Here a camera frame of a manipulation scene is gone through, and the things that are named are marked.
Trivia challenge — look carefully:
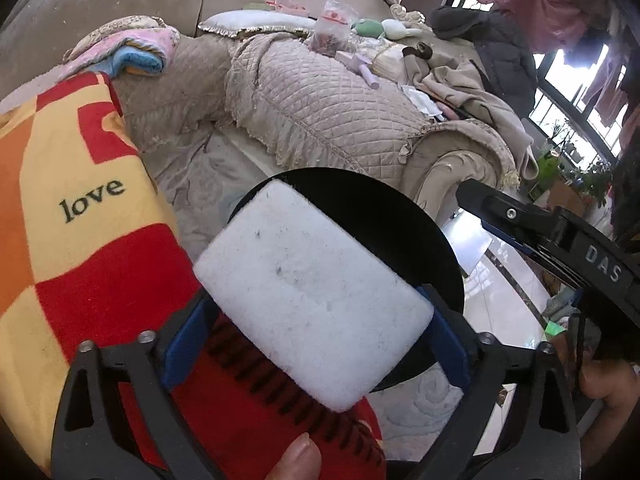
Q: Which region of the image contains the white paper sheet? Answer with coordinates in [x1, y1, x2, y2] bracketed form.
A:
[402, 85, 446, 121]

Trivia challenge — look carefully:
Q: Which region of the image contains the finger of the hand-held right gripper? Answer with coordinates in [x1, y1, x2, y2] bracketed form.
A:
[486, 224, 584, 289]
[456, 178, 569, 247]

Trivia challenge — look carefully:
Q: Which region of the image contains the clear plastic bag red print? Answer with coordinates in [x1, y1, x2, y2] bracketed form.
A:
[307, 0, 358, 56]

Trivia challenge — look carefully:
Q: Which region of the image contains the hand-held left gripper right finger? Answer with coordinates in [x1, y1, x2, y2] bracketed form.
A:
[385, 285, 583, 480]

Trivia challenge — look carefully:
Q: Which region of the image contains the black padded jacket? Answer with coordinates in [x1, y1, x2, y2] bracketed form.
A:
[430, 5, 538, 133]

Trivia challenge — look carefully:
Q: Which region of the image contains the purple lint roller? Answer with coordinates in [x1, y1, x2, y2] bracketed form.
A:
[335, 50, 383, 93]

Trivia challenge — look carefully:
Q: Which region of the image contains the beige quilted sofa cover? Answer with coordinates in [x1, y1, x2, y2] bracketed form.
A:
[225, 35, 521, 188]
[112, 35, 238, 156]

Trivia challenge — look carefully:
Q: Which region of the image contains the white foam block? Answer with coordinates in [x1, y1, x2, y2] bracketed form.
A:
[192, 180, 435, 413]

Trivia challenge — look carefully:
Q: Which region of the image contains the black round trash bin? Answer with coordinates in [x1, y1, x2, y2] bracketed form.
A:
[227, 167, 466, 393]

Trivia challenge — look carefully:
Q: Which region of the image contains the person's left hand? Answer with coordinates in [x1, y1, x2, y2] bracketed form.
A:
[262, 432, 323, 480]

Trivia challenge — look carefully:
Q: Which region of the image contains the pink and blue folded blanket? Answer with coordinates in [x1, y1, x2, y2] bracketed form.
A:
[62, 22, 181, 80]

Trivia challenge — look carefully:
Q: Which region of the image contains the brown cardboard box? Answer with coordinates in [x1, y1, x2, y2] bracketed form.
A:
[547, 180, 587, 217]

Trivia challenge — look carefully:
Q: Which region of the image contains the beige coat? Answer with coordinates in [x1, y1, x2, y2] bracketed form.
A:
[402, 52, 538, 181]

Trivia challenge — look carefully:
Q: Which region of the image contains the green plush toy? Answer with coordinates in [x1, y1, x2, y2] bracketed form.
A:
[350, 17, 423, 41]

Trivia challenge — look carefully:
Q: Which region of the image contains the red and white plastic packet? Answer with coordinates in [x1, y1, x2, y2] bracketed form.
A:
[264, 0, 309, 17]

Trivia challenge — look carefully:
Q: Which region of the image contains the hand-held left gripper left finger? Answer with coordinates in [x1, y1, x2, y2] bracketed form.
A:
[50, 292, 226, 480]

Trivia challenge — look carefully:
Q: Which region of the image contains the dark brown curved object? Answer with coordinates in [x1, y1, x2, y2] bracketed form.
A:
[402, 42, 433, 63]

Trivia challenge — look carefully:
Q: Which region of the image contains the red and yellow printed blanket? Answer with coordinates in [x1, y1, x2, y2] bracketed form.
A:
[0, 71, 388, 480]

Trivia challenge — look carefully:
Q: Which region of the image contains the person's right forearm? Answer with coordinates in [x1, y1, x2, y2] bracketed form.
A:
[575, 357, 640, 471]

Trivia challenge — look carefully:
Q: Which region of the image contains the floral patterned cushion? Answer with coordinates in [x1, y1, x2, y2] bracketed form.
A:
[65, 14, 168, 61]

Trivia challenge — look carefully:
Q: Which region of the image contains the green potted plant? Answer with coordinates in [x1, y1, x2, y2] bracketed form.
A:
[537, 120, 617, 207]

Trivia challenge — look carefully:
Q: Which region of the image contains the white fringed pillow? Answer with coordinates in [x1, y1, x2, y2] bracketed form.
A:
[197, 10, 318, 40]

